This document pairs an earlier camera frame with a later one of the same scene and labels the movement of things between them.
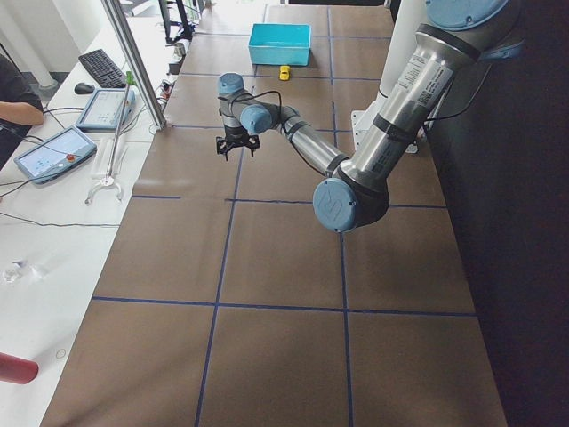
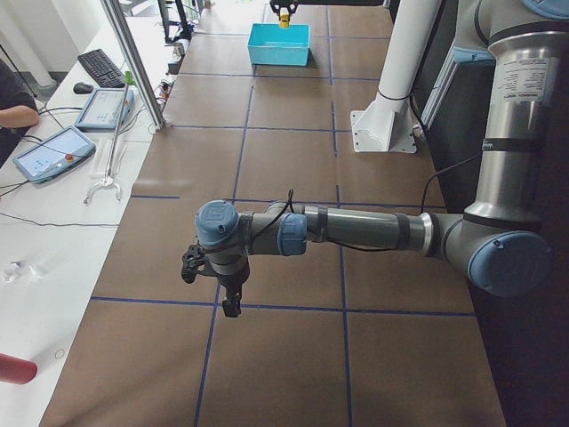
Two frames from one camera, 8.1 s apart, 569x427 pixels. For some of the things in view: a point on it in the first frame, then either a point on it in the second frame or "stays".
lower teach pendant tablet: [54, 154] stays
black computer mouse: [82, 88] stays
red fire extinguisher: [18, 370] stays
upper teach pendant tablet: [104, 108] stays
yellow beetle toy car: [284, 70] to [284, 20]
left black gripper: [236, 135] to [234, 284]
